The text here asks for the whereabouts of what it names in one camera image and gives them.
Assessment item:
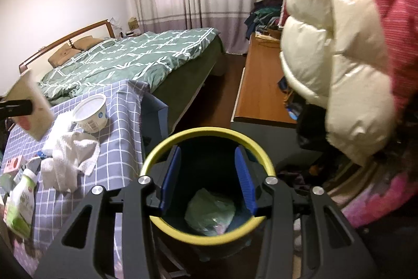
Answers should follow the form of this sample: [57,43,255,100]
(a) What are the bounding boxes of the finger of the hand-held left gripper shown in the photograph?
[0,98,34,118]

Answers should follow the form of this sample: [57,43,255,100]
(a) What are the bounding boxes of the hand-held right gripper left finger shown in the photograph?
[34,146,182,279]

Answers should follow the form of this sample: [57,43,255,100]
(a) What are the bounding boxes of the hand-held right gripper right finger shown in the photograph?
[234,146,381,279]

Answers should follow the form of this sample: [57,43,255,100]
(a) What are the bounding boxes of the beige cardboard box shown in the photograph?
[7,68,56,141]

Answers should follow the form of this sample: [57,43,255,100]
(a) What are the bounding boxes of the yellow rimmed dark bin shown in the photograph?
[140,128,277,261]

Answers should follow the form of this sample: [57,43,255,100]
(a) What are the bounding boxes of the white towel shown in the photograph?
[41,112,100,192]

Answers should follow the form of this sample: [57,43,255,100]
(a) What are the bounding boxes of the white plastic cup container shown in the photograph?
[72,94,109,133]

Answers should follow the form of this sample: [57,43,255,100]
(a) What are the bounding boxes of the green plastic bag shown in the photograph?
[184,188,236,236]

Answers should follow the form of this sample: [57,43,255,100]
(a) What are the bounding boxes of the red and white carton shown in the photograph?
[2,155,27,175]

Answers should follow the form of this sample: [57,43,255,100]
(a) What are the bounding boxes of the brown pillow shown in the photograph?
[48,45,82,68]
[72,35,105,51]

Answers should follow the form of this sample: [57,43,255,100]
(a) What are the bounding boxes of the blue checked cloth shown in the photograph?
[0,79,146,276]

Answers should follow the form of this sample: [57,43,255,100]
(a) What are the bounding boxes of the wooden headboard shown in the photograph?
[18,19,116,75]

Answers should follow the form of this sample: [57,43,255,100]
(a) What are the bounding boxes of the black garment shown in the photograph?
[295,103,331,149]

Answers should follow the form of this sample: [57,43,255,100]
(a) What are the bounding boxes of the blue patterned cloth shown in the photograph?
[277,76,304,121]

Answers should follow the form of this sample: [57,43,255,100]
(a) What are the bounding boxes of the dark green bed base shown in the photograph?
[148,34,227,133]

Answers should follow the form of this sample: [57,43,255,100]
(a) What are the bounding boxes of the green and white pouch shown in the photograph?
[3,168,39,238]

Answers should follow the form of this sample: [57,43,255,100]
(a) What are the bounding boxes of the wooden desk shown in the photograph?
[230,32,298,128]

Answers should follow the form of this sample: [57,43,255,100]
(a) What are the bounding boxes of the green patterned duvet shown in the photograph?
[39,27,220,99]

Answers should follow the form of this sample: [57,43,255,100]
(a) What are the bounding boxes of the pink floral cloth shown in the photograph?
[340,168,415,229]

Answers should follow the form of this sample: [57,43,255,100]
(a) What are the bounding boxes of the white puffer jacket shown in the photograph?
[279,0,397,167]

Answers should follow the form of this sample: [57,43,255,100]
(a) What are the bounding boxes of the pile of dark clothes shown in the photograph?
[245,0,288,38]

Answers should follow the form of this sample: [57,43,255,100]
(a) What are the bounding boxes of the pink knitted garment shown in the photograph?
[351,0,416,118]

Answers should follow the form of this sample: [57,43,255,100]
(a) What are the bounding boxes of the blue grey table frame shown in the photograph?
[140,91,169,153]

